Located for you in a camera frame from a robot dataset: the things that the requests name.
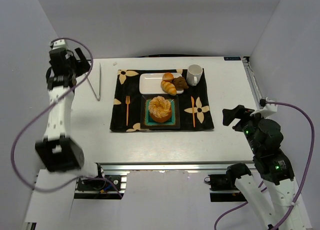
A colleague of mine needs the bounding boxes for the small round bun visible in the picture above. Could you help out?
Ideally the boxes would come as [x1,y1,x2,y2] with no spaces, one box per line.
[162,72,175,82]

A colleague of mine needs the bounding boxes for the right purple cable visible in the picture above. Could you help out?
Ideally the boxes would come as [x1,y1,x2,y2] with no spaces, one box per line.
[214,102,315,230]

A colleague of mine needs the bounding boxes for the brown chocolate muffin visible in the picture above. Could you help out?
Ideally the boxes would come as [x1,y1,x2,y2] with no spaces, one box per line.
[173,76,189,91]

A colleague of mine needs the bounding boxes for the teal square plate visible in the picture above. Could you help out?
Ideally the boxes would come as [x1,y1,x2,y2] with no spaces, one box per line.
[140,95,180,130]

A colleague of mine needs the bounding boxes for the metal serving tongs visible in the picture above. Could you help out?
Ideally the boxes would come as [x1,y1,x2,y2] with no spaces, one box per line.
[86,63,102,101]

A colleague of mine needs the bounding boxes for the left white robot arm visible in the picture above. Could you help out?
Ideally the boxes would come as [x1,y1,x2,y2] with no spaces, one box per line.
[35,47,102,178]

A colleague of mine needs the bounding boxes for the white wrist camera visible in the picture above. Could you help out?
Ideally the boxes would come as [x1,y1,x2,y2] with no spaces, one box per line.
[250,97,278,118]
[50,40,69,50]

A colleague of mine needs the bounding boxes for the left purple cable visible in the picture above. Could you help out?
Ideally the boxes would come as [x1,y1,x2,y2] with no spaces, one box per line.
[10,37,123,199]

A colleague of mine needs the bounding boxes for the purple cable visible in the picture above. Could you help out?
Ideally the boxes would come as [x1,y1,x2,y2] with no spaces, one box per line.
[214,102,315,230]
[10,37,123,199]

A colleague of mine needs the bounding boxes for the XDOF table label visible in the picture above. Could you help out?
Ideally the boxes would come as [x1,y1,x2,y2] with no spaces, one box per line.
[223,56,242,61]

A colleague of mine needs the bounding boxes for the orange plastic fork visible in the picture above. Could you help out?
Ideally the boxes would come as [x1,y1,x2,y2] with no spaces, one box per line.
[125,95,131,126]

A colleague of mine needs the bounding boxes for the large sugared ring bread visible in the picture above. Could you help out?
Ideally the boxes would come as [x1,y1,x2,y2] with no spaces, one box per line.
[148,96,172,123]

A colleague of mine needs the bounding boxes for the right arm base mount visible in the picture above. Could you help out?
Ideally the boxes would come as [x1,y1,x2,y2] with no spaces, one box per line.
[203,163,252,202]

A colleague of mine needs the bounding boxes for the orange plastic knife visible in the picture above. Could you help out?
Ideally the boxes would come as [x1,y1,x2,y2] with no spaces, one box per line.
[190,96,196,128]

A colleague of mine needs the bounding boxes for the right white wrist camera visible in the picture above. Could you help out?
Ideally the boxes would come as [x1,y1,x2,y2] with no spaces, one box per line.
[250,97,278,118]

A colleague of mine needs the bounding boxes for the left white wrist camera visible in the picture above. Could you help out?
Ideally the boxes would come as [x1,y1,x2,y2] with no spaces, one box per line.
[50,40,69,50]

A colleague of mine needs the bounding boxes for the white mug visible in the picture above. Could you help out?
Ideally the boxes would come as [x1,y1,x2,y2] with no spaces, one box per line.
[186,64,203,86]

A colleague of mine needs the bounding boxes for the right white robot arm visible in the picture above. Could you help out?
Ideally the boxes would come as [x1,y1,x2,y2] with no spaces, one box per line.
[222,100,305,229]

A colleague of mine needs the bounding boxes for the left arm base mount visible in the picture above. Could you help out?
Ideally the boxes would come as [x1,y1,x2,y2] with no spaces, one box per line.
[73,170,129,200]

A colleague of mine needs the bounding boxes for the white rectangular bread plate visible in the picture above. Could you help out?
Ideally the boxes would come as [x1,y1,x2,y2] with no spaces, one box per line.
[139,73,185,95]

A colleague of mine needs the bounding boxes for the croissant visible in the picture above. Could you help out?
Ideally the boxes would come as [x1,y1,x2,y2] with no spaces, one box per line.
[160,81,177,96]

